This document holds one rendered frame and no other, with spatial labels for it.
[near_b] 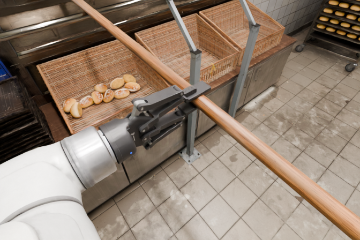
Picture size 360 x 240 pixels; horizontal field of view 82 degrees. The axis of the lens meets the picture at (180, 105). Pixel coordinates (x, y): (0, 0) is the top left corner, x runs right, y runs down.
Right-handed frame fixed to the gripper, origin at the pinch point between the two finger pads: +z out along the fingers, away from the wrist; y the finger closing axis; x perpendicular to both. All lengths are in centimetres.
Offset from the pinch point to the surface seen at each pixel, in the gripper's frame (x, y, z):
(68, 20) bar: -62, 2, -8
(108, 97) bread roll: -75, 55, 0
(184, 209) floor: -11, 118, 10
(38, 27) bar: -62, 1, -18
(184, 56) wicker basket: -87, 59, 70
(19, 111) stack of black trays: -60, 29, -38
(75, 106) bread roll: -77, 52, -19
